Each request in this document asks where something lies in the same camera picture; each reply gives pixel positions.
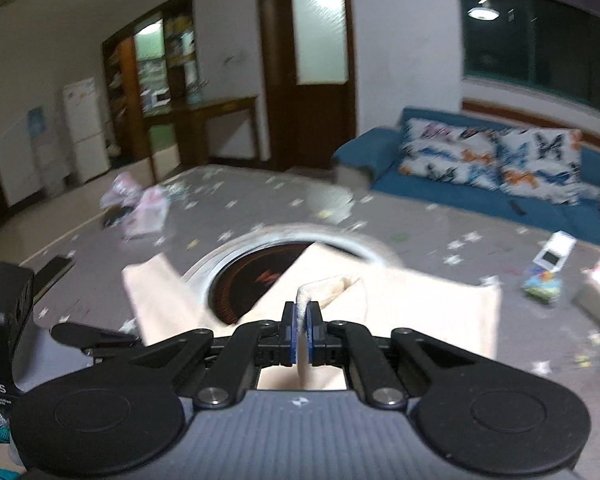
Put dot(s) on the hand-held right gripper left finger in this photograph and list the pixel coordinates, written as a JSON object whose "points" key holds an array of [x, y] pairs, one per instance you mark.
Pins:
{"points": [[291, 321]]}

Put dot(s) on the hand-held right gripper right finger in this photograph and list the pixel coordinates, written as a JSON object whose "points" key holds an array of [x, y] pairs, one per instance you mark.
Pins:
{"points": [[313, 321]]}

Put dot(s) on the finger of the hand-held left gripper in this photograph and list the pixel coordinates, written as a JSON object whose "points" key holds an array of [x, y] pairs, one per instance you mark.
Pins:
{"points": [[90, 334], [115, 352]]}

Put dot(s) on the cream cloth garment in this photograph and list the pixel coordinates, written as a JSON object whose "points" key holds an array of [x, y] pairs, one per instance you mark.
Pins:
{"points": [[420, 310]]}

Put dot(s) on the round built-in stove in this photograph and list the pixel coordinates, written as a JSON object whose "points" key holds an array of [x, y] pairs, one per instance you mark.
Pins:
{"points": [[250, 280]]}

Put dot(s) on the black phone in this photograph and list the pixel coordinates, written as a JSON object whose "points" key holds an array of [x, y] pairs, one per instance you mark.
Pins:
{"points": [[55, 275]]}

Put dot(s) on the pink plastic bag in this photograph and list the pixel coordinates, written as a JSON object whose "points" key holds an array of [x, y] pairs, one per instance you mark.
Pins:
{"points": [[147, 212], [122, 187]]}

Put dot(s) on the white water dispenser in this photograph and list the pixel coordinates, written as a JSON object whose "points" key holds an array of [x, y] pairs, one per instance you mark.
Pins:
{"points": [[47, 155]]}

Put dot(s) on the blue sofa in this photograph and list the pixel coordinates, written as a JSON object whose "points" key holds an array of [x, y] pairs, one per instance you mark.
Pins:
{"points": [[480, 205]]}

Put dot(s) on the white refrigerator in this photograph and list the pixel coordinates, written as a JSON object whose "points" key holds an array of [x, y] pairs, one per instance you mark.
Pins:
{"points": [[86, 130]]}

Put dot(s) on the brown door with glass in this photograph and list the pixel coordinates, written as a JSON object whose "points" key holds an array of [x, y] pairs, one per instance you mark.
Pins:
{"points": [[320, 110]]}

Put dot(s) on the butterfly print pillow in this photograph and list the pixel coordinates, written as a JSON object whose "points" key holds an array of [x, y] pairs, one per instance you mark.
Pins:
{"points": [[450, 155], [540, 165]]}

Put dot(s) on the wooden side desk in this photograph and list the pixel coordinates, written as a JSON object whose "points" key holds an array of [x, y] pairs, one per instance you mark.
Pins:
{"points": [[220, 110]]}

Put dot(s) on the colourful snack packet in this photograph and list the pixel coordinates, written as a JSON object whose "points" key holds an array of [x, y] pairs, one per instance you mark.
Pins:
{"points": [[542, 287]]}

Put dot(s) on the black remote control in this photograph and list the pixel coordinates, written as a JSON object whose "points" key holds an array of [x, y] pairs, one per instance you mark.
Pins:
{"points": [[517, 207]]}

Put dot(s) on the wooden shelf cabinet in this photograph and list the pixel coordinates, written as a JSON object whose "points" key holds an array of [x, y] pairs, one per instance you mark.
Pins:
{"points": [[130, 85]]}

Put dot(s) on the white small box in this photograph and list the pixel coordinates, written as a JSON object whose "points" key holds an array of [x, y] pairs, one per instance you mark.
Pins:
{"points": [[555, 250]]}

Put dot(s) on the large dark window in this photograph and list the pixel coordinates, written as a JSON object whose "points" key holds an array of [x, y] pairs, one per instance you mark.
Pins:
{"points": [[545, 40]]}

